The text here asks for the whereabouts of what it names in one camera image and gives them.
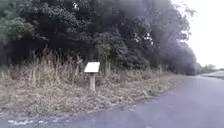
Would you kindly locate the wood of dark trees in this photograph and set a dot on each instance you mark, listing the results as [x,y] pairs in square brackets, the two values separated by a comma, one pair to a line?
[100,26]

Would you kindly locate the white sign on post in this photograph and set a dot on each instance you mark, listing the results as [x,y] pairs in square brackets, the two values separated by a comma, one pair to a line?
[92,67]

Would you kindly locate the dry grass verge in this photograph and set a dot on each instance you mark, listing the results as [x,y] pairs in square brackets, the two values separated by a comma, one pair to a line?
[50,96]

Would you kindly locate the row of small trees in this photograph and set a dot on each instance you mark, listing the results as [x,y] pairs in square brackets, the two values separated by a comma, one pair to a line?
[209,68]

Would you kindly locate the dry grassy slope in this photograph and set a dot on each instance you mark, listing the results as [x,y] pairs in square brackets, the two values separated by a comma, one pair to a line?
[216,74]

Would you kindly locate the grey asphalt road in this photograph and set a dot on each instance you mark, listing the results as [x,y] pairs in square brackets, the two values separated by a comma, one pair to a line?
[186,106]

